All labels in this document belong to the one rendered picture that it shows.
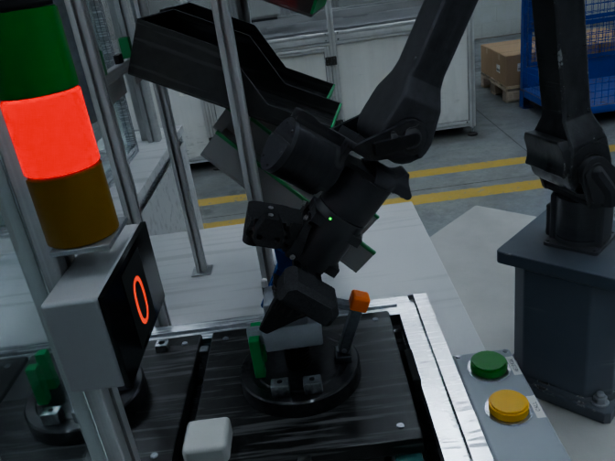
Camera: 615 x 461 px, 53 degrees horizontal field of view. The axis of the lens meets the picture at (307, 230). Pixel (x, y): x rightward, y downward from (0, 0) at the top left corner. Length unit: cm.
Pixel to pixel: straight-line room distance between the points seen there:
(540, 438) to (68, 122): 51
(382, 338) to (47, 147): 50
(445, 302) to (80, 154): 76
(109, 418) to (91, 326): 12
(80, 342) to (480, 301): 76
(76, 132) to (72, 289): 10
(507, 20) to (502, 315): 866
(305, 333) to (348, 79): 403
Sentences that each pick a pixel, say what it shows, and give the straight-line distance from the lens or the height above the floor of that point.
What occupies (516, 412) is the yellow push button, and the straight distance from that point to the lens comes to 68.
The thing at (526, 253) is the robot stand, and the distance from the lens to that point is 77.
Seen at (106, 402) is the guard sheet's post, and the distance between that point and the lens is 52.
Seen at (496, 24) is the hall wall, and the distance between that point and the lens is 953.
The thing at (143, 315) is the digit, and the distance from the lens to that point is 47.
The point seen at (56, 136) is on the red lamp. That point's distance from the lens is 41.
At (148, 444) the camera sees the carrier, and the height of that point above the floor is 97.
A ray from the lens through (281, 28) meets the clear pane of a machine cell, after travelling 457.
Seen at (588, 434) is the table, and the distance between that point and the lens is 83.
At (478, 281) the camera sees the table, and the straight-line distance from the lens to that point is 112.
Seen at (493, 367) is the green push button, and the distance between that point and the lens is 73.
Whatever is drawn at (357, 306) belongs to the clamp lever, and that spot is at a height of 106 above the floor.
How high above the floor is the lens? 142
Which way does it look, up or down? 24 degrees down
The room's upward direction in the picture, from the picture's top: 8 degrees counter-clockwise
